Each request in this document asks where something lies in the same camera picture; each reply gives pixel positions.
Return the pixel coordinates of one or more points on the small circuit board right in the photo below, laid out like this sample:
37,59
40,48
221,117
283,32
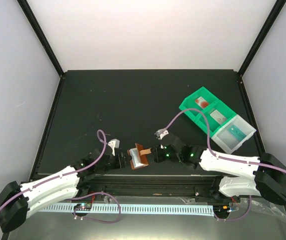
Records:
225,208

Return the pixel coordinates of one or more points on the green bin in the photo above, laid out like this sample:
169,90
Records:
214,127
188,103

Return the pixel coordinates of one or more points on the teal card in bin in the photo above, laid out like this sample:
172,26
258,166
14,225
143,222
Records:
237,133

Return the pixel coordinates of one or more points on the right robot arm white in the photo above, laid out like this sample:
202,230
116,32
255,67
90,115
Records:
263,176

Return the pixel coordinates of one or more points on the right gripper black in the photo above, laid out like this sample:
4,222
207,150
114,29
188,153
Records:
156,151

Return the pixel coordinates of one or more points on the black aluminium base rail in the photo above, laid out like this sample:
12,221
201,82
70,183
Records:
153,186

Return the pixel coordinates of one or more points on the black frame post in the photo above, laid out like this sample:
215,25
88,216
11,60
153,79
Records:
28,12
268,23

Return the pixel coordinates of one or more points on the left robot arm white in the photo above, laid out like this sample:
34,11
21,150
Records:
20,201

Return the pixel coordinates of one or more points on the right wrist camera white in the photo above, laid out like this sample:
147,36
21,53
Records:
161,133

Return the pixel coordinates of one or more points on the black frame post left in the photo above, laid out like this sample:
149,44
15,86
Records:
28,12

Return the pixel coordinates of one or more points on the red dotted card in bin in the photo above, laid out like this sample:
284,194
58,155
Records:
202,102

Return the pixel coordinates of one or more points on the white translucent bin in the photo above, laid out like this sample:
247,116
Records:
226,141

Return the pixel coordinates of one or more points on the small circuit board left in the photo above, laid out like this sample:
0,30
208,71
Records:
83,207

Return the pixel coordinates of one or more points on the small circuit board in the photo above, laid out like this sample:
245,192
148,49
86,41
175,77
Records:
225,208
83,207

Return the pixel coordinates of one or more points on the brown leather card holder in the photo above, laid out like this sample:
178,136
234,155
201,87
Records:
138,156

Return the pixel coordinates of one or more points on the white slotted cable duct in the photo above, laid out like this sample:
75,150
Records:
134,209

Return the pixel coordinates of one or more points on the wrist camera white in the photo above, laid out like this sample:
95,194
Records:
114,144
161,133

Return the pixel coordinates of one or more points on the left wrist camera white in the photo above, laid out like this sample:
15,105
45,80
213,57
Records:
114,144

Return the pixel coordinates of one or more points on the white card in bin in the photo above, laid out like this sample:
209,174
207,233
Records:
218,117

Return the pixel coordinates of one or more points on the green bin far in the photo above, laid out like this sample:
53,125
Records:
188,103

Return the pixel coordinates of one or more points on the green bin middle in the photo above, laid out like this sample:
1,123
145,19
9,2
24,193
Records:
214,127

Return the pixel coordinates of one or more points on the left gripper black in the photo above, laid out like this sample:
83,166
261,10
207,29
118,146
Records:
120,158

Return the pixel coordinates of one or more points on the black frame post right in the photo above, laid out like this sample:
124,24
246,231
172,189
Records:
268,23

